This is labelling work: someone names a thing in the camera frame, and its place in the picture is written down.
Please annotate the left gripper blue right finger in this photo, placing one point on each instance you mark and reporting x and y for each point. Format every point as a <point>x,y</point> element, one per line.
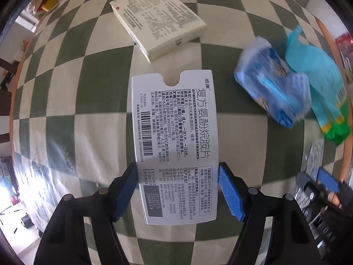
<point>291,240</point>

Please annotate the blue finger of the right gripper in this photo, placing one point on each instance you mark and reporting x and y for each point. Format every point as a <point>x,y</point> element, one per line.
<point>330,182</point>

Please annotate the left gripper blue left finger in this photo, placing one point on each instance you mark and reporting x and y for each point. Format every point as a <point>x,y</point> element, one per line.
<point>64,239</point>

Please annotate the teal green plastic wrapper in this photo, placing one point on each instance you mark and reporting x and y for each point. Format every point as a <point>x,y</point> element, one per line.
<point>327,89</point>

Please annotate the blue tissue packet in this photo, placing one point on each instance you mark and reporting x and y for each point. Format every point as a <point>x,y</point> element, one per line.
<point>283,94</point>

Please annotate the white medicine carton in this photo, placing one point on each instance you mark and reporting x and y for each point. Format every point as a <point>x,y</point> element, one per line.
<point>175,138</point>

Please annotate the white medicine box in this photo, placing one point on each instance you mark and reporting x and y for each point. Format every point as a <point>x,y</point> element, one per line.
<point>158,26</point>

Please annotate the green white checkered tablecloth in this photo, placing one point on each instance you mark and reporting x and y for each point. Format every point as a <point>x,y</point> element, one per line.
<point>72,115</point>

